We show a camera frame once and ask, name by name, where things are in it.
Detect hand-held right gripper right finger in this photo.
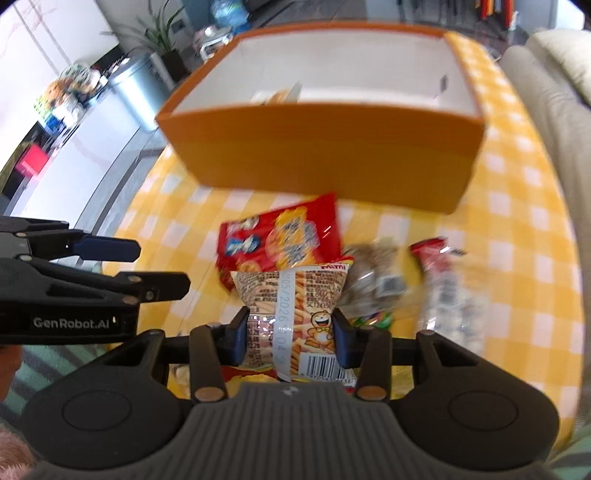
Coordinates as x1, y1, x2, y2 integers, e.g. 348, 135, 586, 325
331, 307, 483, 403

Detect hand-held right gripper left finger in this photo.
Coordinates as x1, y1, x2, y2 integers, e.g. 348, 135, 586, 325
107, 307, 252, 403

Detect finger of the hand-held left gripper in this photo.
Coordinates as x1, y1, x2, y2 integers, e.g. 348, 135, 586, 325
28, 265, 191, 306
0, 217, 142, 263

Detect beige stick snack packet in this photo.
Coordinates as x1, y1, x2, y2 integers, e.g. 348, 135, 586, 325
230, 264, 355, 384

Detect clear nut packet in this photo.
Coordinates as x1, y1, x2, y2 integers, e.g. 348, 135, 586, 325
342, 236, 411, 329

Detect red wafer bar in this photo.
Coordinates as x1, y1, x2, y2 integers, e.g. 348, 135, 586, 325
409, 236, 491, 354

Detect orange cardboard box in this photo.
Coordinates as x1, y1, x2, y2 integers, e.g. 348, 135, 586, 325
154, 19, 486, 215

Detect person's left forearm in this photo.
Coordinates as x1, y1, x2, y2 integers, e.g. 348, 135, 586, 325
0, 346, 22, 398

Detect red yellow chip packet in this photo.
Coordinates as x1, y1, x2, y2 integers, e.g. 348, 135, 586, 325
170, 364, 357, 396

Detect green striped rug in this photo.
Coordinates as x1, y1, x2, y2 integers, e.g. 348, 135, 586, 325
0, 344, 110, 462

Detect red cracker packet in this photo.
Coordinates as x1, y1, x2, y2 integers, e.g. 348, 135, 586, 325
215, 193, 343, 291

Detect red box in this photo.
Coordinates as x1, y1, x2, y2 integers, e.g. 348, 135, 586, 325
16, 143, 51, 177

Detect pink fluffy cloth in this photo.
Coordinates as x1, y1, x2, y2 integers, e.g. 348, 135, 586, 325
0, 427, 38, 480

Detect colourful counter decorations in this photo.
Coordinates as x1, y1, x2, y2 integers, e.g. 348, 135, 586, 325
33, 62, 110, 136

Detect metal trash can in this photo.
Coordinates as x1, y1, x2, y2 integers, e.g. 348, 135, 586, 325
107, 53, 177, 134

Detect yellow checked tablecloth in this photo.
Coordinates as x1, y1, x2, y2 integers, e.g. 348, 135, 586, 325
102, 32, 583, 444

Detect potted green plant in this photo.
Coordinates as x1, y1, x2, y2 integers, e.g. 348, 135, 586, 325
102, 0, 191, 83

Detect blue water bottle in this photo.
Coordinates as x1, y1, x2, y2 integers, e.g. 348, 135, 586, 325
210, 0, 251, 27

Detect beige sofa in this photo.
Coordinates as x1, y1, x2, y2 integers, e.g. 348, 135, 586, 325
501, 28, 591, 301

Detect cream cushion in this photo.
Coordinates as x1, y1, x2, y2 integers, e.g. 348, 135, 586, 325
526, 28, 591, 110

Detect red and yellow hanging items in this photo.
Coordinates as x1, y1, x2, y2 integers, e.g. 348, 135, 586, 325
475, 0, 517, 23

